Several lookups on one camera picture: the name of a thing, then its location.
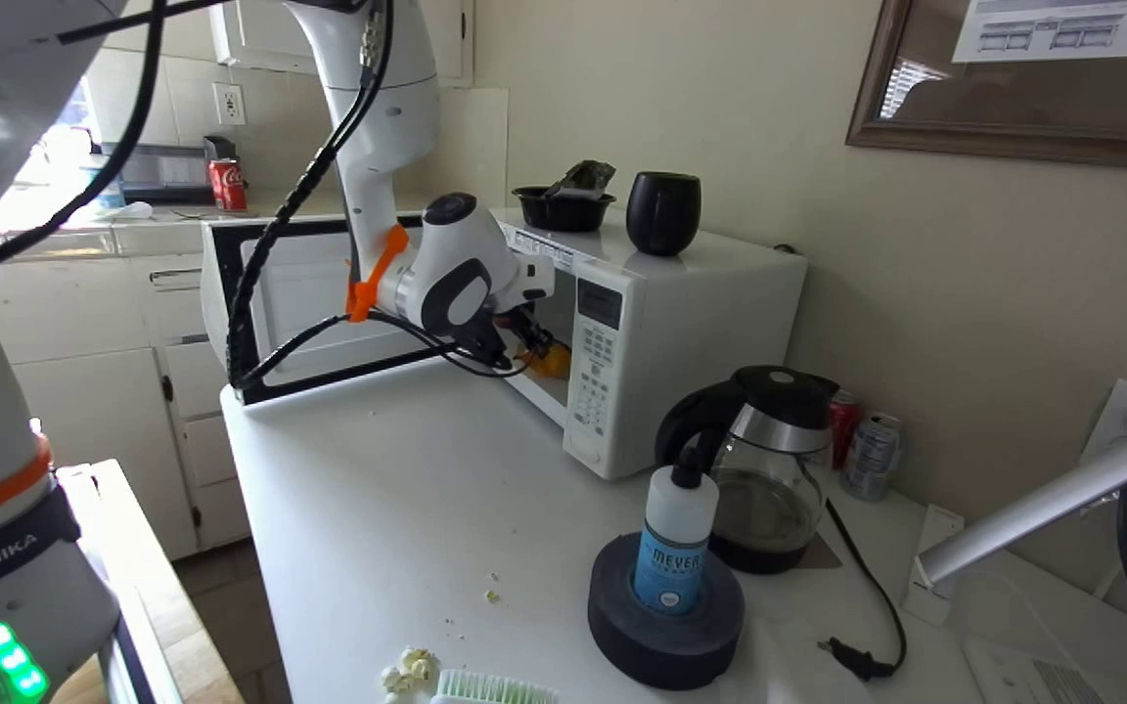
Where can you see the red bottle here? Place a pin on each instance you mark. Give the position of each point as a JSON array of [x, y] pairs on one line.
[[230, 187]]

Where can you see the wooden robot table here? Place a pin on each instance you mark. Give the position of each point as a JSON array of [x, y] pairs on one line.
[[158, 587]]

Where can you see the white microwave door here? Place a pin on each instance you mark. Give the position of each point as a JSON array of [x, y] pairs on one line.
[[304, 295]]

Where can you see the white wall cabinet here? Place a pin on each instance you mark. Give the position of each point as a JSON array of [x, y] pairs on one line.
[[264, 41]]

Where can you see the black food tray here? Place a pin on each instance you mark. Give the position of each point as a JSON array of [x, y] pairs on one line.
[[565, 209]]

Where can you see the calendar poster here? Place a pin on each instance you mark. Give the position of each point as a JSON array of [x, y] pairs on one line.
[[1057, 32]]

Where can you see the brown wooden picture frame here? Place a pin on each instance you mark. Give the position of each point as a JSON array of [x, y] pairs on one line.
[[880, 118]]

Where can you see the small white wall socket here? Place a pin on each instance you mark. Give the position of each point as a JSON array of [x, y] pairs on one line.
[[230, 105]]

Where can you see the popcorn clump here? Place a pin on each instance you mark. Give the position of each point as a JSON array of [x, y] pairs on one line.
[[407, 672]]

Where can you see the black mug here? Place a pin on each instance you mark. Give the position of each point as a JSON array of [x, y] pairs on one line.
[[662, 218]]

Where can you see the white base cabinet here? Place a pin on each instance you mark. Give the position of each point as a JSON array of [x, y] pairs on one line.
[[97, 337]]

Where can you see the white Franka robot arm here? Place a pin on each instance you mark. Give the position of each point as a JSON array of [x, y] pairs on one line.
[[394, 118]]

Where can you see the black countertop appliance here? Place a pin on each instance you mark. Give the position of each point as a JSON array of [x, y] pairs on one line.
[[158, 179]]

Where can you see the white microwave oven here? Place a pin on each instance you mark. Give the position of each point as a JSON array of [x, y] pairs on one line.
[[694, 337]]

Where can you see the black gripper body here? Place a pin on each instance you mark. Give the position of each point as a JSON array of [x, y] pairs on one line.
[[520, 337]]

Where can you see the orange snack packet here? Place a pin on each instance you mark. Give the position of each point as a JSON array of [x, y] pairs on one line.
[[551, 360]]

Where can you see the white bottle blue label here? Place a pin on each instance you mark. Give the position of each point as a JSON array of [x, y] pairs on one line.
[[672, 555]]

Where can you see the black glass kettle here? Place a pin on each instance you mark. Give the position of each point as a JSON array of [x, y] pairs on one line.
[[760, 512]]

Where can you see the white brush green bristles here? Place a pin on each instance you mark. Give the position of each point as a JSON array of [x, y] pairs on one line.
[[488, 690]]

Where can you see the black round base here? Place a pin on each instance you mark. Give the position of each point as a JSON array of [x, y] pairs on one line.
[[662, 647]]

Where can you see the white light bar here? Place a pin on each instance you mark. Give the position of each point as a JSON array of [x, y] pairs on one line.
[[1045, 504]]

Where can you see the red drink can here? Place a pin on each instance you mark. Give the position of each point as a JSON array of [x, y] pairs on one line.
[[843, 433]]

